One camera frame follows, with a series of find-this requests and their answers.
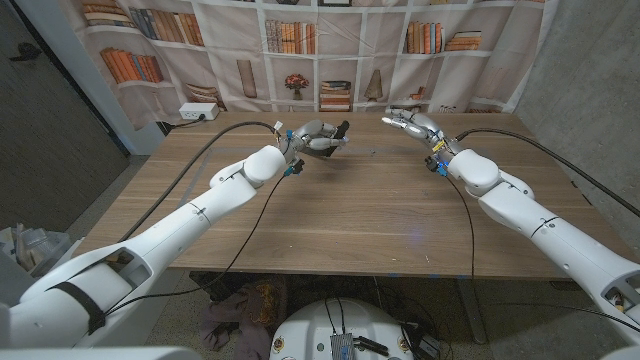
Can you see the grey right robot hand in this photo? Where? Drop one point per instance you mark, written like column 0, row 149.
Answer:
column 422, row 127

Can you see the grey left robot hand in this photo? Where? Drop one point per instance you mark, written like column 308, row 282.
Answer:
column 312, row 137

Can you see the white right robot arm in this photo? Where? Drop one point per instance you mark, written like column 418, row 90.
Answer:
column 550, row 230

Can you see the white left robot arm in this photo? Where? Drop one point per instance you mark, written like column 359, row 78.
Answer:
column 165, row 235

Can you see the printed bookshelf backdrop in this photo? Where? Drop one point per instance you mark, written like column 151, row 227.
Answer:
column 380, row 55

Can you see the white power strip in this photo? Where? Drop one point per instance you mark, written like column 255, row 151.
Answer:
column 197, row 110

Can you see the purple cloth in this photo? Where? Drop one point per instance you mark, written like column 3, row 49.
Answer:
column 250, row 310

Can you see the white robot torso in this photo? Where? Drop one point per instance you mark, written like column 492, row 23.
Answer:
column 310, row 325

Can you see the grey table leg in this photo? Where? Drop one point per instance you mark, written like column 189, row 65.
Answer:
column 472, row 310

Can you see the small grey electronics box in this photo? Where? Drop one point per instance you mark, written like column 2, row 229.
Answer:
column 342, row 347

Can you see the black power adapter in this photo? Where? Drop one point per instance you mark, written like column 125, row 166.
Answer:
column 429, row 346

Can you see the clear plastic container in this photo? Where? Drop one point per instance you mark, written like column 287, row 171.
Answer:
column 35, row 245

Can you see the white door frame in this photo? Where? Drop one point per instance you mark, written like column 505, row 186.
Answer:
column 85, row 70

